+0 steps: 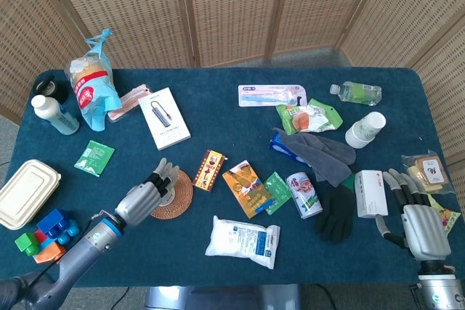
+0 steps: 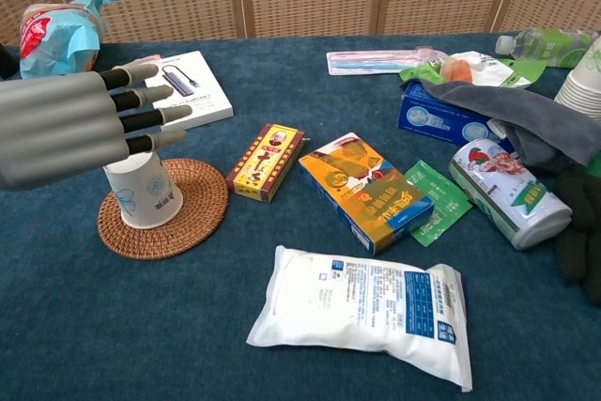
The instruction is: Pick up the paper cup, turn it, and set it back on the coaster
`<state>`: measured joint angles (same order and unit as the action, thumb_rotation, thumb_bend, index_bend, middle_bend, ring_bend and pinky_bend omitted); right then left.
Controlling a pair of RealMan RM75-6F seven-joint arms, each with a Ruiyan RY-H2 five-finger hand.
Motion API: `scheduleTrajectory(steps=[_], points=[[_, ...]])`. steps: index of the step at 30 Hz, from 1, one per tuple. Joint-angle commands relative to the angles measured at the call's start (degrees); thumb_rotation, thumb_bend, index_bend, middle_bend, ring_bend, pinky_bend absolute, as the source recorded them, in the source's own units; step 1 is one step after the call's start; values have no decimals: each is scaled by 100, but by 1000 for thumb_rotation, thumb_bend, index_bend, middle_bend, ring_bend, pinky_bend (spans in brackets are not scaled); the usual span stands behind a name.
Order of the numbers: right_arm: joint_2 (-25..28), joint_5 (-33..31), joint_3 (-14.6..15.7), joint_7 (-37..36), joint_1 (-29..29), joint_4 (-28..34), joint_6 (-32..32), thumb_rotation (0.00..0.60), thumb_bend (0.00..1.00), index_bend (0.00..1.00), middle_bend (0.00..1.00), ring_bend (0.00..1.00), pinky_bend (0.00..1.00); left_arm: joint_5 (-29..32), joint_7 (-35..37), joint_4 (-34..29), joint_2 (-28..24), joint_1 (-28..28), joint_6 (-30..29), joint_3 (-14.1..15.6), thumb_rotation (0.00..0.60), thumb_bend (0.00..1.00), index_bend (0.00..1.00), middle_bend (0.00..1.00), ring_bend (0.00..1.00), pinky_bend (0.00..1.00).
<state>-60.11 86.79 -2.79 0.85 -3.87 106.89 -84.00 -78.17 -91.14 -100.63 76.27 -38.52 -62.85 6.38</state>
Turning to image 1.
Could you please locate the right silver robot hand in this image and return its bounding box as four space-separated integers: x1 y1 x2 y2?
375 168 452 262

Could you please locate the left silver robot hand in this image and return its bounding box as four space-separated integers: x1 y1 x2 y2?
114 157 181 227

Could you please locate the blue flower paper cup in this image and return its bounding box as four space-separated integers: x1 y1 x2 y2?
159 179 177 210

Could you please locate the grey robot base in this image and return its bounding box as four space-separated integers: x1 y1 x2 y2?
144 284 302 310

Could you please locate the yellow snack packet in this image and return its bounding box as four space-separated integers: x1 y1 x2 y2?
428 193 462 242

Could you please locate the round woven rattan coaster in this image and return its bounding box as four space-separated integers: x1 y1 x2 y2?
150 171 194 220

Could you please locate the clear cookie packet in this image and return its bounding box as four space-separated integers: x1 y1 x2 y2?
400 150 455 195

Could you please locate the green tea sachet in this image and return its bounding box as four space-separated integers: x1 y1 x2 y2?
264 171 293 216
73 139 116 178

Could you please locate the small white carton box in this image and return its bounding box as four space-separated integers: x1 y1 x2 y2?
354 169 389 219

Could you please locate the red yellow medicine box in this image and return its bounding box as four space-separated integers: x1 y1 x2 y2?
192 149 229 192

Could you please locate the blue toy block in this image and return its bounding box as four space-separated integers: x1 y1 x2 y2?
36 208 81 245

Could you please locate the white USB hub box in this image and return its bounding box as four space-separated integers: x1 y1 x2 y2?
137 86 192 151

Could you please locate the black work glove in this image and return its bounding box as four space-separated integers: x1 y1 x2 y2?
314 174 357 245

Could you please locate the pink flat package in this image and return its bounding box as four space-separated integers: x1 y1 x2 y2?
107 83 152 123

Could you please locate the orange toy block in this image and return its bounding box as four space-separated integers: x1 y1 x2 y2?
33 240 68 264

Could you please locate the orange blue carton box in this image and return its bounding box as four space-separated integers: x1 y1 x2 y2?
222 160 274 220

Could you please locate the white powder bag blue label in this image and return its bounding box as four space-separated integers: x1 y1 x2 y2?
204 215 281 270

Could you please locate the beige lunch box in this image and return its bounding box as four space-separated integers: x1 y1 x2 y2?
0 159 62 231

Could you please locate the stack of paper cups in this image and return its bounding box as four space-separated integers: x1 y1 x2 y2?
344 111 387 150

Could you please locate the blue bread bag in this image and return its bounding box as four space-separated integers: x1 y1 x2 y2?
68 28 123 132

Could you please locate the green toy block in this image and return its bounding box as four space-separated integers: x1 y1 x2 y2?
14 232 40 256

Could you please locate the white plastic bottle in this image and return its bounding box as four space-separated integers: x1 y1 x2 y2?
31 94 81 136

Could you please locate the grey cloth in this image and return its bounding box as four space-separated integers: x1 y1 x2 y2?
272 127 357 187

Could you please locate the blue cookie packet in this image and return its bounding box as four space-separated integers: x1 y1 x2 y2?
268 131 313 169

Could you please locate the green label water bottle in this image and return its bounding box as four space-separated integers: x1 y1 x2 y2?
329 81 383 106

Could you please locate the green snack packet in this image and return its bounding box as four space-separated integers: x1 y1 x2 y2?
275 98 344 136

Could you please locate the toothbrush blister pack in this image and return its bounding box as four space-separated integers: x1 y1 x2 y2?
238 83 308 107

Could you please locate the woven folding screen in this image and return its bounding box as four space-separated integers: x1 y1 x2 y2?
0 0 465 166

